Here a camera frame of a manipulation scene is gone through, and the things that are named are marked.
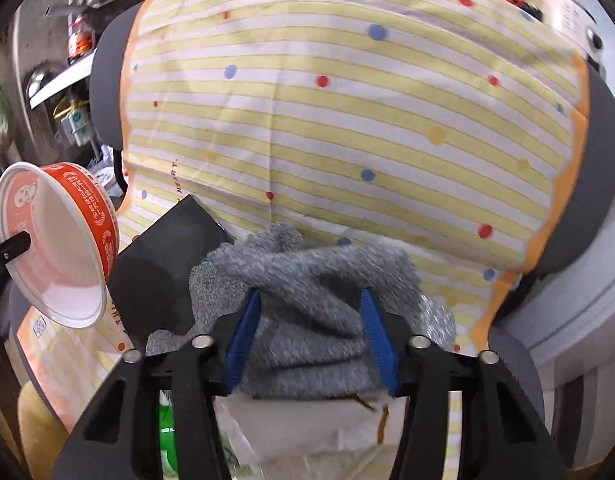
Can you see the white rice cooker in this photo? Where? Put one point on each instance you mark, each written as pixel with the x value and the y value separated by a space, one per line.
pixel 569 19

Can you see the yellow striped dotted cloth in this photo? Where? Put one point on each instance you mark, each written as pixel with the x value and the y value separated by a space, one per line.
pixel 328 202

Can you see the white paper bag brown print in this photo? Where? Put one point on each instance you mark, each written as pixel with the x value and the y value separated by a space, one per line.
pixel 263 430

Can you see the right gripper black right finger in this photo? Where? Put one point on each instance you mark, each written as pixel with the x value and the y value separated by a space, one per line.
pixel 501 436

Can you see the black box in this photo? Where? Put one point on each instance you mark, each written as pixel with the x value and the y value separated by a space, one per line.
pixel 150 281

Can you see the green plastic bottle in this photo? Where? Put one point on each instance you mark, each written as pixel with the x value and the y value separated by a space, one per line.
pixel 169 459

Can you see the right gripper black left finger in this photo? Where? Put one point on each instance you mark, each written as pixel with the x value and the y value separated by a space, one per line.
pixel 117 436

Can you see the orange white instant noodle cup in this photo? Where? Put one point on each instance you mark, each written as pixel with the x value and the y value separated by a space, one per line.
pixel 74 239

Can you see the grey knitted glove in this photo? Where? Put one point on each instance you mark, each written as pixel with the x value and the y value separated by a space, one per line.
pixel 310 342

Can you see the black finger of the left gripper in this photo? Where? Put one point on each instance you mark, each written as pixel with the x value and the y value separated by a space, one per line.
pixel 14 247

